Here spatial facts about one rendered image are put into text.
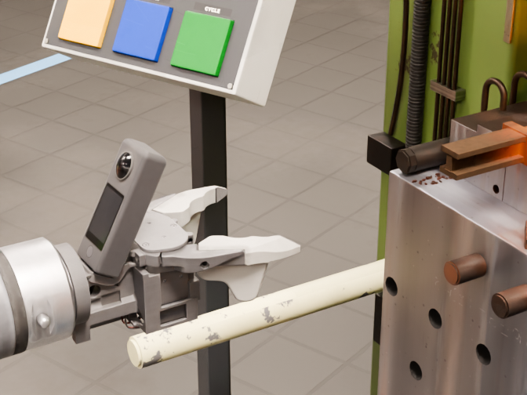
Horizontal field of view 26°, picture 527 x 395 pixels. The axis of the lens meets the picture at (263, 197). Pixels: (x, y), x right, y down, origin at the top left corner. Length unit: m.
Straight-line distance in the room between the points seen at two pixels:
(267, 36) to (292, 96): 2.63
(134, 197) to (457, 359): 0.52
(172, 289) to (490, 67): 0.63
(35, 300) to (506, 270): 0.52
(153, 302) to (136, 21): 0.63
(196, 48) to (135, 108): 2.54
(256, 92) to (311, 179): 1.99
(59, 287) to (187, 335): 0.62
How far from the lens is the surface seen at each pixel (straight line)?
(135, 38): 1.55
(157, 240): 1.00
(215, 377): 1.90
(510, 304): 1.18
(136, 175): 0.96
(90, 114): 3.99
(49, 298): 0.95
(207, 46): 1.48
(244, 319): 1.59
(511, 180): 1.28
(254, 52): 1.47
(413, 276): 1.37
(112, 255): 0.98
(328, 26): 4.89
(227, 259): 0.99
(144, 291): 1.00
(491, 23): 1.48
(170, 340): 1.55
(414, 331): 1.40
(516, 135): 1.23
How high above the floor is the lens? 1.48
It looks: 26 degrees down
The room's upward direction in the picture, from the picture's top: straight up
